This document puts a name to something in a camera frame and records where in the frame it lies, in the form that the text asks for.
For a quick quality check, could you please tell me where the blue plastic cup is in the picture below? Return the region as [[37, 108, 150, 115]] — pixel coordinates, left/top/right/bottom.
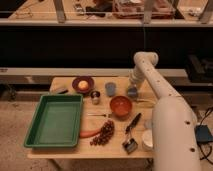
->
[[105, 82, 116, 97]]

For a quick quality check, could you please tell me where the green plastic tray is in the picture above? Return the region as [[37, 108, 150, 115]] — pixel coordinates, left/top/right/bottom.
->
[[24, 94, 83, 148]]

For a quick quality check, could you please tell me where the black cable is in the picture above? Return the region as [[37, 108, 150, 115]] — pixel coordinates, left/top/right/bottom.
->
[[193, 106, 213, 166]]

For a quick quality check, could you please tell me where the dark red plate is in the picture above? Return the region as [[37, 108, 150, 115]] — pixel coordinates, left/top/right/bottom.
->
[[72, 76, 94, 94]]

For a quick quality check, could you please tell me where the yellow round fruit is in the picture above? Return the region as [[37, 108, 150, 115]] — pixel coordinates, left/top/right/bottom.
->
[[78, 81, 89, 90]]

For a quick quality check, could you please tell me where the dark blue box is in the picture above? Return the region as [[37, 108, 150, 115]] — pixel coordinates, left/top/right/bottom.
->
[[195, 125, 213, 144]]

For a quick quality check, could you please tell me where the grey blue cloth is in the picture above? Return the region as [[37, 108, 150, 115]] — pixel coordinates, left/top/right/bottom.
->
[[144, 119, 152, 129]]

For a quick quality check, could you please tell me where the black handled spatula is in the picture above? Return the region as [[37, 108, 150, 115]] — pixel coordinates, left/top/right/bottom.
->
[[122, 113, 142, 154]]

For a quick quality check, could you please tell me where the orange red bowl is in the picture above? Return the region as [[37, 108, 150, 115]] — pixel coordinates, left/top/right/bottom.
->
[[110, 96, 132, 118]]

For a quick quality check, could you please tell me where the small metal can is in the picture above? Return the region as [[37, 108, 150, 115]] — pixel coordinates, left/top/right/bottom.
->
[[90, 91, 100, 105]]

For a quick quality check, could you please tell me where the orange carrot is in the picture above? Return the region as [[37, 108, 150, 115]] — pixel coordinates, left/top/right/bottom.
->
[[79, 128, 101, 138]]

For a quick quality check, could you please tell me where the white round bowl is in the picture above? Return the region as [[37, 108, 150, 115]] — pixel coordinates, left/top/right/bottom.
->
[[142, 129, 153, 150]]

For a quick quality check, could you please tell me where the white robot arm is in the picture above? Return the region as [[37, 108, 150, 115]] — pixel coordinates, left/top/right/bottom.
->
[[129, 52, 201, 171]]

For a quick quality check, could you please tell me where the bunch of brown grapes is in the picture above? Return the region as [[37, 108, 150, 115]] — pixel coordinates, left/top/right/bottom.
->
[[90, 120, 115, 145]]

